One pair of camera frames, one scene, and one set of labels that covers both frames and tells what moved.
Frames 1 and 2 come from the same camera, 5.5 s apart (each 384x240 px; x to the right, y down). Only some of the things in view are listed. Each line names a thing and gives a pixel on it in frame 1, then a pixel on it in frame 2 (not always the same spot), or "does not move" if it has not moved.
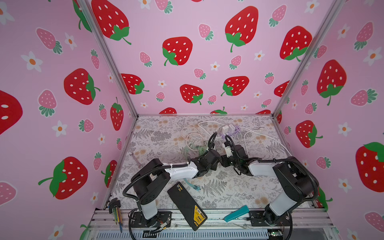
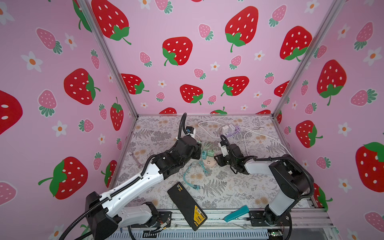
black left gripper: x=215 y=166 → x=196 y=149
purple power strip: x=225 y=135 does not move
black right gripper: x=223 y=161 does not move
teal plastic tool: x=241 y=211 does not move
